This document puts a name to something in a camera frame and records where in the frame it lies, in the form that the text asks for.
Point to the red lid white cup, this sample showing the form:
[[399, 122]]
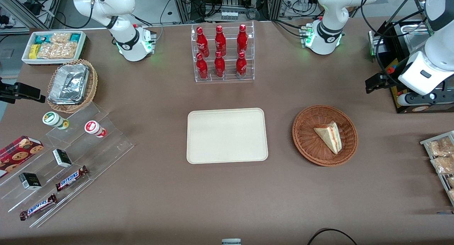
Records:
[[94, 128]]

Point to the beige plastic tray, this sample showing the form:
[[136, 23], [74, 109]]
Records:
[[227, 135]]

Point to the stacked aluminium foil trays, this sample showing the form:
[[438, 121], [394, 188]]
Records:
[[69, 83]]

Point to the small grey device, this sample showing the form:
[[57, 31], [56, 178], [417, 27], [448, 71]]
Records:
[[231, 241]]

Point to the black food warmer machine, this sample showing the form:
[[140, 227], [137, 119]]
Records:
[[425, 109]]

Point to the yellow snack packet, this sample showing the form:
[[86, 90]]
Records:
[[33, 51]]

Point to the light wicker basket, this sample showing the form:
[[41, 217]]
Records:
[[93, 85]]

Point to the green lid white cup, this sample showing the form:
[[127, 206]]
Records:
[[53, 119]]

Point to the round brown wicker basket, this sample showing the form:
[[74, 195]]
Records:
[[308, 138]]

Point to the clear acrylic bottle rack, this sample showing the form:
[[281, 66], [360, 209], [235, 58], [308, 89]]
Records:
[[228, 78]]

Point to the tray with packaged snacks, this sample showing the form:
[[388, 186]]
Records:
[[427, 142]]

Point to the teal snack packet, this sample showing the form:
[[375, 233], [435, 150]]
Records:
[[42, 38], [75, 37]]

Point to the red cookie box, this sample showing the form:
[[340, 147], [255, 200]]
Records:
[[17, 152]]

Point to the white rectangular snack bin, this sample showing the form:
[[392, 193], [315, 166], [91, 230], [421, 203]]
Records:
[[26, 59]]

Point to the clear acrylic stepped stand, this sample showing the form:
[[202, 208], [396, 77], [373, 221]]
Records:
[[106, 145]]

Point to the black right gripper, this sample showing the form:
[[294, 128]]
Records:
[[17, 91]]

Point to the Snickers chocolate bar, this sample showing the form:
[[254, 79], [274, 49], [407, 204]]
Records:
[[38, 206], [71, 178]]

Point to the aluminium frame rack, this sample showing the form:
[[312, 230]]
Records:
[[227, 0]]

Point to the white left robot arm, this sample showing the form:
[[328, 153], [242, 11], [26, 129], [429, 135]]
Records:
[[330, 10]]

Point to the small black green box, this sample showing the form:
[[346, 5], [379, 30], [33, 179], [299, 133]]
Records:
[[62, 158], [30, 181]]

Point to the white connector strip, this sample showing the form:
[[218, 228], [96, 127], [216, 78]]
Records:
[[230, 15]]

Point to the red cola bottle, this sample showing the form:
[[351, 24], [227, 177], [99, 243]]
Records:
[[201, 42], [201, 68], [241, 66], [219, 66], [220, 42], [242, 39]]

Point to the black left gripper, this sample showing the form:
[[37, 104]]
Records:
[[387, 80]]

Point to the clear pastry bag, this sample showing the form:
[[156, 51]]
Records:
[[452, 194], [441, 147], [444, 164], [451, 181]]

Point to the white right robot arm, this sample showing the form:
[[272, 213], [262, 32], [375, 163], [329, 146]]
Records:
[[124, 10]]

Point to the triangular sandwich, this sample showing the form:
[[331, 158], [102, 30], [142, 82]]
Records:
[[330, 136]]

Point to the clear rice cracker bag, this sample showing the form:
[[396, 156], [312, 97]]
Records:
[[48, 50], [67, 49], [60, 37]]

